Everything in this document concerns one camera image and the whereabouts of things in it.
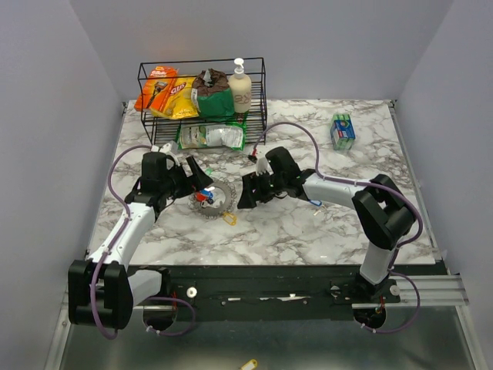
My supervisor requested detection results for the yellow key tag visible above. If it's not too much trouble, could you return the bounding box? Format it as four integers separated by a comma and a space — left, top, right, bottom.
222, 212, 237, 226

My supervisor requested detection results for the yellow tag on floor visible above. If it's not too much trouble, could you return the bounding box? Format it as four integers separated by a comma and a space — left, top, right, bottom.
240, 359, 258, 370

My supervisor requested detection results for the green white snack bag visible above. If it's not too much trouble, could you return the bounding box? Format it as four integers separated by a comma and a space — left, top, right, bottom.
176, 116, 247, 150

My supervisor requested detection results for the yellow chips bag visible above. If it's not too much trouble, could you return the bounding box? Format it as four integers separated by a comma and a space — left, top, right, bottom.
149, 76, 199, 119

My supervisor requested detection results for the blue key tag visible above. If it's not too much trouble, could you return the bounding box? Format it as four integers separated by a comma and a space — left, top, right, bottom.
200, 190, 214, 204

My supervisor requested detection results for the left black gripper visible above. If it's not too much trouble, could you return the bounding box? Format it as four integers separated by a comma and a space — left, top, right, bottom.
161, 156, 213, 200

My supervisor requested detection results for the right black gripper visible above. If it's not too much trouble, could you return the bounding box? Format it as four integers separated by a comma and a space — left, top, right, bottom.
236, 169, 286, 210

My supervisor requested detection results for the blue tag loose key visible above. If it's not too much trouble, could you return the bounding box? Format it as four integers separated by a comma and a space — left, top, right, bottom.
309, 200, 327, 217

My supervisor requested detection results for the red key tag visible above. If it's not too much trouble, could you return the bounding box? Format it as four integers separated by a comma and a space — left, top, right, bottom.
194, 192, 207, 203

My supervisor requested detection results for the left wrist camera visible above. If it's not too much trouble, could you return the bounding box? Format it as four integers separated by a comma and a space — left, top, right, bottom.
150, 141, 180, 166

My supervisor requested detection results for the green brown bag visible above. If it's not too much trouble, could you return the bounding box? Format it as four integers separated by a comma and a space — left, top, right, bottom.
191, 69, 235, 122

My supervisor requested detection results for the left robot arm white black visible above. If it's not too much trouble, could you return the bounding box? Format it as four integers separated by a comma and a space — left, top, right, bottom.
68, 150, 213, 340

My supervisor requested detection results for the blue green sponge pack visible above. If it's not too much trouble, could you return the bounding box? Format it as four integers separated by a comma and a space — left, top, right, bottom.
330, 113, 356, 150

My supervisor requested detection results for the cream soap pump bottle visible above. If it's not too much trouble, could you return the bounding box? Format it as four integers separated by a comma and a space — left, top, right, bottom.
228, 58, 252, 113

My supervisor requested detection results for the orange razor package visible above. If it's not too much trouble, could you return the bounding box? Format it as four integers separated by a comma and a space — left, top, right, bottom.
134, 66, 179, 116

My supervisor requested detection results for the black wire rack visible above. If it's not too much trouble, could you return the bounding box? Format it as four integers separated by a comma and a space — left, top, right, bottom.
135, 57, 267, 145

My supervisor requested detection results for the aluminium rail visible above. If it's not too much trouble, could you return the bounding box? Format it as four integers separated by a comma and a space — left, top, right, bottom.
351, 274, 470, 310

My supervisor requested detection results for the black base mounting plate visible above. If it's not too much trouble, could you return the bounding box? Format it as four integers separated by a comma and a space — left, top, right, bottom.
76, 263, 450, 323

